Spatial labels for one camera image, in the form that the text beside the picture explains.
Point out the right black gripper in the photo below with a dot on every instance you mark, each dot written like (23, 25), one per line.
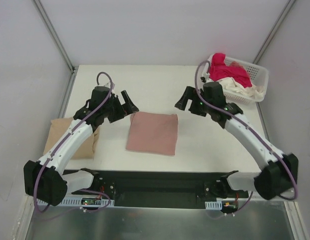
(195, 104)

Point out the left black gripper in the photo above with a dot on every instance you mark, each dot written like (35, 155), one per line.
(117, 109)

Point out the dusty pink printed t shirt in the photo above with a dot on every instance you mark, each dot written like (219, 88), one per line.
(153, 133)

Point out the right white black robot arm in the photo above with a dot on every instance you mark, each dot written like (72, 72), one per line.
(278, 171)

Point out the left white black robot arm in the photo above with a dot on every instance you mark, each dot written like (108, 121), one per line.
(45, 179)

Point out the crimson red t shirt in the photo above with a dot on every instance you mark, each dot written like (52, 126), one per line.
(220, 70)

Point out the cream white t shirt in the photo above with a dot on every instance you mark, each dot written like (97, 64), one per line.
(235, 90)

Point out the folded beige t shirt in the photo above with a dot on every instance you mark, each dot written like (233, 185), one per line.
(58, 128)

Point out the white plastic laundry basket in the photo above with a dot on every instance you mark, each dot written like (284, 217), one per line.
(258, 75)

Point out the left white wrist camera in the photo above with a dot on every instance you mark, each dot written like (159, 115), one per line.
(110, 85)

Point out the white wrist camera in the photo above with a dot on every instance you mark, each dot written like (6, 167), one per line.
(110, 85)
(205, 77)

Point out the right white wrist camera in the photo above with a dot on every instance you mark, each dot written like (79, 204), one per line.
(205, 77)

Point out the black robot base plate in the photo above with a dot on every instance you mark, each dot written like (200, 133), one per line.
(174, 190)

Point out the right white slotted cable duct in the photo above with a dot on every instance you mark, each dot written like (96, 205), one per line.
(213, 205)

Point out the white slotted cable duct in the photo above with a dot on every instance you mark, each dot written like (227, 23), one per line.
(89, 202)
(213, 205)

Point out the left white slotted cable duct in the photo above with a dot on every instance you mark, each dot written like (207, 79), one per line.
(89, 202)

